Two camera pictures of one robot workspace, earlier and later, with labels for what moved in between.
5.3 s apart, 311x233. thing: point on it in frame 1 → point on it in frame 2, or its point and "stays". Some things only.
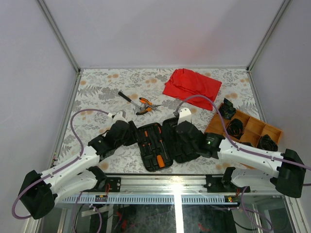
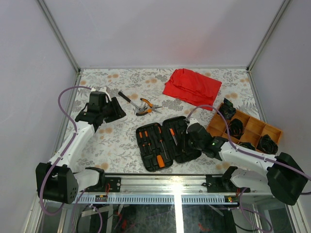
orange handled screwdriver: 160,161 stays
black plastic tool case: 157,142 stays
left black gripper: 133,132 → 118,112
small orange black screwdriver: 146,134 stays
